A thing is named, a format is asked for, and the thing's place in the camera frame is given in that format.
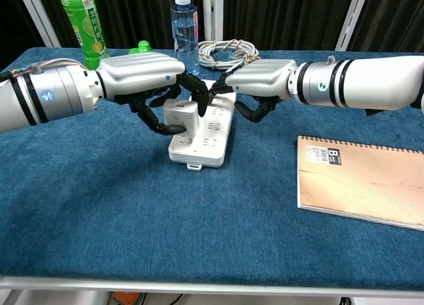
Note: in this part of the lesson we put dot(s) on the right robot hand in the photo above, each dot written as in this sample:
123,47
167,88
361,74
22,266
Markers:
261,76

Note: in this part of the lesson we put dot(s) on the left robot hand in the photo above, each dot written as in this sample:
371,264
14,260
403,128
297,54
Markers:
139,73

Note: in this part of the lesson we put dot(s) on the white plug adapter cube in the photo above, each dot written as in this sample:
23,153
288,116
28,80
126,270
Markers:
180,119

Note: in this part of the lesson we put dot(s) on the white power strip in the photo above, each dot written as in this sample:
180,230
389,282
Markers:
212,132

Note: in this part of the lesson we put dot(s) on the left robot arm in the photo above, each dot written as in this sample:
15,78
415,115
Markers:
43,93

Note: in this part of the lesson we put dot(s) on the green plastic toy block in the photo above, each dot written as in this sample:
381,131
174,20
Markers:
143,47

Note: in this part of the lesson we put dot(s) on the clear water bottle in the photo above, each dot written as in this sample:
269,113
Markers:
184,33

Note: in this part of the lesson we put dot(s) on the dark curtain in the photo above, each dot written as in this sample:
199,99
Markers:
298,16

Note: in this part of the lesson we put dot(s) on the green tea bottle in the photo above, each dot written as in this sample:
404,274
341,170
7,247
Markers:
86,26

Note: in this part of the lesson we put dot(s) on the blue table cloth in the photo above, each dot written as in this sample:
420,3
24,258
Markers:
212,202

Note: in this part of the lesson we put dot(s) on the yellow spiral notebook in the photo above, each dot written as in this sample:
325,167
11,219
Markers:
357,182

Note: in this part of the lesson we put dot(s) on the white metal frame post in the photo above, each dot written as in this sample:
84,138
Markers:
38,15
212,13
351,18

